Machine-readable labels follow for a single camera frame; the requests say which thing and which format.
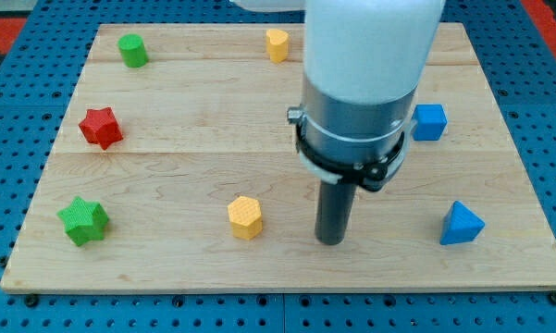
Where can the blue cube block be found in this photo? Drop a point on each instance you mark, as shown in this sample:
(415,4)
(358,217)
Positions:
(431,122)

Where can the yellow hexagon block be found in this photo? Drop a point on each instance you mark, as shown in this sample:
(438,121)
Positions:
(245,217)

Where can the blue triangle block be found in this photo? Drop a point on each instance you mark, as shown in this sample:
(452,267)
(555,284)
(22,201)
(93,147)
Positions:
(460,225)

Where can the green star block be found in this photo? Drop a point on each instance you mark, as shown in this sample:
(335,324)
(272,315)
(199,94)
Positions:
(83,221)

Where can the red star block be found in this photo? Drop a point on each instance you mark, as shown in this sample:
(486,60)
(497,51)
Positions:
(100,127)

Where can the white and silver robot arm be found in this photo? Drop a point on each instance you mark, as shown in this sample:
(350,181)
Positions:
(362,61)

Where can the green cylinder block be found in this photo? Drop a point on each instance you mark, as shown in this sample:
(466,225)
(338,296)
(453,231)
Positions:
(132,50)

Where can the light wooden board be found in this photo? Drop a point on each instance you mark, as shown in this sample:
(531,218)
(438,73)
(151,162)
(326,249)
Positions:
(204,122)

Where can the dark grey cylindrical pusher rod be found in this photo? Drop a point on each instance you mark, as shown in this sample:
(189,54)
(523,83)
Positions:
(333,210)

